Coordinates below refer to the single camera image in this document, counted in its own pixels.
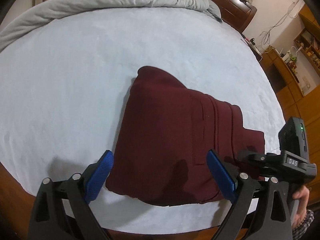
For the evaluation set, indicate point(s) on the person's right hand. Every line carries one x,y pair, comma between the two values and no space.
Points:
302,202

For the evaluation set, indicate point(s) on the wooden headboard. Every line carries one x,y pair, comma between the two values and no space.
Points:
232,7

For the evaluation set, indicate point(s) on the bed with light blue sheet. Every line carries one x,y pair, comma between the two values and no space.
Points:
75,92

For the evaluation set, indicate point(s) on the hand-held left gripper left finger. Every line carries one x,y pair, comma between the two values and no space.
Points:
100,177

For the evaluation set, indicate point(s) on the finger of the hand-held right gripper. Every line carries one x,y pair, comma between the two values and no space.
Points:
260,161

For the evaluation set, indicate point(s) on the green figurine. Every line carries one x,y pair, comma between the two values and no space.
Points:
291,60

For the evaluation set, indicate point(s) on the person's right forearm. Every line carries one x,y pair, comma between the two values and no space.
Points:
306,226

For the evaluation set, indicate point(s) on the maroon pants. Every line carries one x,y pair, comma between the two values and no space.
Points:
175,142

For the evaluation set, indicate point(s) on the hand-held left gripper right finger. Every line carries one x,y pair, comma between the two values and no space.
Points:
222,175

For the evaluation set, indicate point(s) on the wooden bed footboard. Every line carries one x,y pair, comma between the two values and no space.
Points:
15,205

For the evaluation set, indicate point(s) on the grey pillow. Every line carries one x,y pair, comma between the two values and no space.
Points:
215,12

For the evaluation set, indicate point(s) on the wooden wall shelf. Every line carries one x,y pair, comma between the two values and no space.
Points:
308,42

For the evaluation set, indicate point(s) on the dark nightstand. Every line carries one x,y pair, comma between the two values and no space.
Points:
251,47

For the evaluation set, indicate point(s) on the wooden desk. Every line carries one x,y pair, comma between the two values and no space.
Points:
282,80

